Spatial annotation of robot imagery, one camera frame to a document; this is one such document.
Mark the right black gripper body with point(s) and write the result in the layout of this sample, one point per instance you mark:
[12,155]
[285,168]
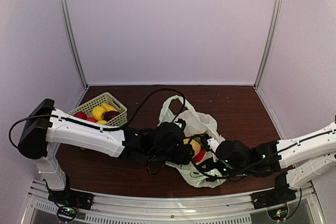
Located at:
[209,167]

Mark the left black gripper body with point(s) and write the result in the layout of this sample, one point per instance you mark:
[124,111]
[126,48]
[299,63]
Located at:
[182,158]

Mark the peach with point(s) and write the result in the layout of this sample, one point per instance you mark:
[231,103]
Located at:
[196,146]

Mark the pale green plastic bag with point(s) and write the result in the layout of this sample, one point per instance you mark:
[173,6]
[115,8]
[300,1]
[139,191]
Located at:
[197,123]

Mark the yellow mango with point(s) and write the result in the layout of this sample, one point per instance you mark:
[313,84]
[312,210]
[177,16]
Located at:
[98,113]

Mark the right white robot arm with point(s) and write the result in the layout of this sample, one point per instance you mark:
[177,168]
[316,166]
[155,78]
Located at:
[304,157]

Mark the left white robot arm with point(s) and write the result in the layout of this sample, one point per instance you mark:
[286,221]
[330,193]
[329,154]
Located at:
[47,126]

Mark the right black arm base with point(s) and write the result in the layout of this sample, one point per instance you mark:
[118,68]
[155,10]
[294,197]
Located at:
[280,194]

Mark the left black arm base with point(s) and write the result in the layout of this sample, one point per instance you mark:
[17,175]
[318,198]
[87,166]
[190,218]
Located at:
[70,197]

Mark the green grapes in bag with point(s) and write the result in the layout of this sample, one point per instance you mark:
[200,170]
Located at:
[201,139]

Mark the dark red fruit in basket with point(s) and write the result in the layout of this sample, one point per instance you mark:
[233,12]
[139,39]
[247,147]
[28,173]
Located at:
[109,115]

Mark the yellow banana in basket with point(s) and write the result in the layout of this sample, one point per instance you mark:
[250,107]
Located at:
[109,107]

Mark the yellow lemon in basket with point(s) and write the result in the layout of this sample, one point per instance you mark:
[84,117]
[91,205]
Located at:
[102,122]

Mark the beige perforated plastic basket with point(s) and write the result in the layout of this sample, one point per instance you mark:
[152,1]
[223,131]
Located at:
[106,97]

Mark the red apple in basket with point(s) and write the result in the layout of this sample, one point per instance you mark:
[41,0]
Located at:
[81,115]

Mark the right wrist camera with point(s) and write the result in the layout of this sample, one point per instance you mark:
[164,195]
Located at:
[211,145]

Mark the aluminium front rail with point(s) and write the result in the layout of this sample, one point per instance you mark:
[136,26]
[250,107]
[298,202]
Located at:
[235,208]

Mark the right aluminium corner post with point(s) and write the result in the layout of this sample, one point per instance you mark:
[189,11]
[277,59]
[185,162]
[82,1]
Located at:
[269,41]

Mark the aluminium corner post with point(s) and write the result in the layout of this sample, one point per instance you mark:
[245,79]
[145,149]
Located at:
[269,41]
[72,43]

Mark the left aluminium corner post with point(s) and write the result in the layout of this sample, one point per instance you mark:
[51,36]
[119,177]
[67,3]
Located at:
[72,43]

